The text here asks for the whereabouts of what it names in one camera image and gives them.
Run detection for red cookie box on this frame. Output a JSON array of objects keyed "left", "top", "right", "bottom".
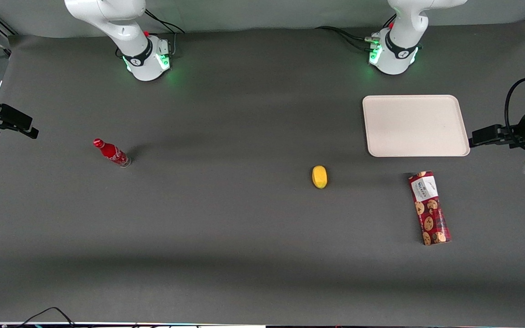
[{"left": 408, "top": 171, "right": 452, "bottom": 246}]

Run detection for beige plastic tray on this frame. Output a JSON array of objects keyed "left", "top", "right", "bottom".
[{"left": 362, "top": 95, "right": 471, "bottom": 158}]

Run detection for red cola bottle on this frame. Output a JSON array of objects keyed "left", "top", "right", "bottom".
[{"left": 93, "top": 138, "right": 132, "bottom": 168}]

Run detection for yellow lemon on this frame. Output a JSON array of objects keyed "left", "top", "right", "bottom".
[{"left": 312, "top": 165, "right": 328, "bottom": 189}]

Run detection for black left arm base cables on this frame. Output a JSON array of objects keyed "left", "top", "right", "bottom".
[{"left": 315, "top": 14, "right": 397, "bottom": 51}]

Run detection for black arm base cables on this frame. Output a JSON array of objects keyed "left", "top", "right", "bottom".
[
  {"left": 144, "top": 8, "right": 185, "bottom": 57},
  {"left": 315, "top": 14, "right": 397, "bottom": 51}
]

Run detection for black right arm base cables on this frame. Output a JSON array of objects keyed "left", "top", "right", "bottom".
[{"left": 144, "top": 8, "right": 185, "bottom": 57}]

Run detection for black cable at table edge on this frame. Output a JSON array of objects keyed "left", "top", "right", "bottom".
[{"left": 3, "top": 307, "right": 77, "bottom": 328}]

